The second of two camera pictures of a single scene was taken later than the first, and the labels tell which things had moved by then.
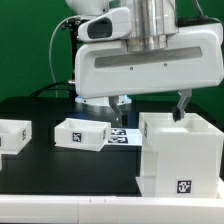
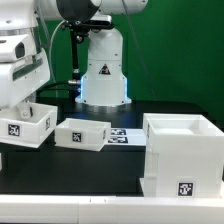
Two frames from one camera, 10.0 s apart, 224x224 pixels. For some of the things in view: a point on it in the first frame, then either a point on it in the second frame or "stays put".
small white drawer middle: (84, 134) stays put
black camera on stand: (73, 25) stays put
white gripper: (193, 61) → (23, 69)
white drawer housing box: (180, 159) stays put
